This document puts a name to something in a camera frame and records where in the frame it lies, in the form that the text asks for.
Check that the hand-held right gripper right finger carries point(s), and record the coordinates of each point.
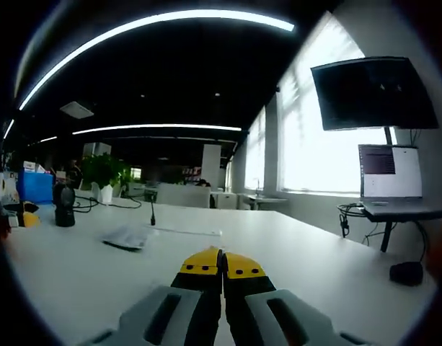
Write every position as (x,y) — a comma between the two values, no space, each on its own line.
(255,317)

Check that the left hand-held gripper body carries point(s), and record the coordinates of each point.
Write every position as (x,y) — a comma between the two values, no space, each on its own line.
(9,191)

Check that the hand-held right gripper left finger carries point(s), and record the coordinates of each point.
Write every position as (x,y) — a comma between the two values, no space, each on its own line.
(134,324)

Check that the blue plastic box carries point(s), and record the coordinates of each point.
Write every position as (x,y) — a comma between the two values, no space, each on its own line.
(36,189)

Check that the black barcode scanner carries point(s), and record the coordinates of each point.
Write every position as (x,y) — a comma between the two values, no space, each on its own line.
(64,216)

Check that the potted green plant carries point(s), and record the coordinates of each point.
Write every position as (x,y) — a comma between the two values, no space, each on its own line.
(101,173)

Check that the white ceiling air vent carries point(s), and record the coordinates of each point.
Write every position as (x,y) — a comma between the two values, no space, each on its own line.
(76,110)

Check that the white power strip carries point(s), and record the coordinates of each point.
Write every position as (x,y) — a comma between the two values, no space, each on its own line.
(192,230)

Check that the steel sink counter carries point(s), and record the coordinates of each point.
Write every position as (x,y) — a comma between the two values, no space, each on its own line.
(267,200)

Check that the white desk partition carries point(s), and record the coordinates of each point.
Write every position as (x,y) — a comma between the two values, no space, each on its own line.
(182,196)

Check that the white ceiling light strip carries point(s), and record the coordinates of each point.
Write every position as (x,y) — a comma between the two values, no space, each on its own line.
(155,127)
(152,19)

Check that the black laptop stand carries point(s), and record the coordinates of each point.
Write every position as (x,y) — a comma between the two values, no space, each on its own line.
(386,238)

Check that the grey laptop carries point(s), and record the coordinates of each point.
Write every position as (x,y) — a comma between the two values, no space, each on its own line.
(404,173)

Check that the black wall monitor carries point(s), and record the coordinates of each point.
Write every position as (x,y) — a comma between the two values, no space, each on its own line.
(372,93)

